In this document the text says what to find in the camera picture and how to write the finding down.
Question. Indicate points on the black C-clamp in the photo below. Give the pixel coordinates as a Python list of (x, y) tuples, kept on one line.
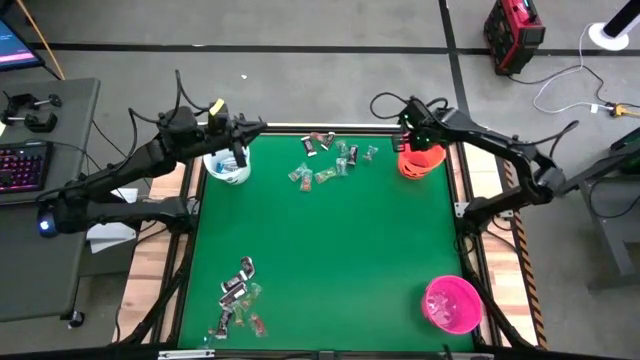
[(32, 101), (32, 122)]

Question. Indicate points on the wooden base board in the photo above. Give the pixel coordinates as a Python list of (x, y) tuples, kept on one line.
[(145, 280)]

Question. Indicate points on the white Hersheys candy bag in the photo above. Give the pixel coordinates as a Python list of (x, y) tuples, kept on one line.
[(226, 166)]

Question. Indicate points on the silver aluminium bracket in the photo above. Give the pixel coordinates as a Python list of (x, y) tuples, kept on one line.
[(185, 354), (465, 356)]

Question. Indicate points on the backlit black keyboard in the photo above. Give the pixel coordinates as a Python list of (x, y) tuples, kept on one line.
[(22, 167)]

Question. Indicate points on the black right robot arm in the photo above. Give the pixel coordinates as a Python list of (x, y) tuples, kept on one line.
[(500, 140)]

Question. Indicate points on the orange jack-o-lantern bucket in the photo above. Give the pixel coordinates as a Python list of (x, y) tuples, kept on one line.
[(422, 165)]

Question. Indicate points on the multicolour candy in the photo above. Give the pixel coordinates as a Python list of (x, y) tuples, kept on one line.
[(298, 172)]

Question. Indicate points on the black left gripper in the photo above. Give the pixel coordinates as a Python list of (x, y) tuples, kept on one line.
[(220, 137)]

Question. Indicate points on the pink plastic bucket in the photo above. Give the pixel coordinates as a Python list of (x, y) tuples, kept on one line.
[(462, 315)]

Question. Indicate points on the black caster wheel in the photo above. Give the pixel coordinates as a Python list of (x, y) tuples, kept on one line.
[(76, 319)]

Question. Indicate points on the silver corner plate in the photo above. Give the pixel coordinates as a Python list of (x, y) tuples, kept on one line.
[(460, 207)]

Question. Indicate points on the white paper sheets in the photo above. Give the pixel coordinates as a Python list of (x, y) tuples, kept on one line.
[(107, 235)]

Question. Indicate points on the red candy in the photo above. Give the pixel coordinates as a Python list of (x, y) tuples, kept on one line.
[(316, 136), (306, 180), (258, 325)]

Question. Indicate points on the white jack-o-lantern bucket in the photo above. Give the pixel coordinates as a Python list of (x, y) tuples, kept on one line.
[(212, 170)]

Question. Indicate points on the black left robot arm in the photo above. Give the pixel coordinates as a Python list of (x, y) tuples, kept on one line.
[(125, 165)]

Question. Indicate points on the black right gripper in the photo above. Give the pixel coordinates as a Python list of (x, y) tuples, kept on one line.
[(425, 132)]

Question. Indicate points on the grey side desk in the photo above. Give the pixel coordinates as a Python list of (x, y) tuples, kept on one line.
[(30, 280)]

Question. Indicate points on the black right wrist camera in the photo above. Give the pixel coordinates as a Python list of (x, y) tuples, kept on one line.
[(414, 107)]

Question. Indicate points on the yellow extension plug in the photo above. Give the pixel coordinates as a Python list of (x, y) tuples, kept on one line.
[(620, 110)]

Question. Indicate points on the black computer mouse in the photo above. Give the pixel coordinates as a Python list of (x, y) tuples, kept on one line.
[(45, 225)]

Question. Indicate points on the red black equipment case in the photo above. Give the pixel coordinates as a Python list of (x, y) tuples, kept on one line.
[(514, 34)]

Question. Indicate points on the grey metal stand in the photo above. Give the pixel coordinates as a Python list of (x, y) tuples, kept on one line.
[(615, 225)]

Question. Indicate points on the computer monitor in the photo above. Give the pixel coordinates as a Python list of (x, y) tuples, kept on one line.
[(15, 47)]

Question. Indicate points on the black aluminium table frame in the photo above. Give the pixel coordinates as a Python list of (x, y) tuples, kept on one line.
[(275, 355)]

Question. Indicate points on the floor stand white round base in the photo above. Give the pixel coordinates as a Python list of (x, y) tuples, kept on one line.
[(607, 36)]

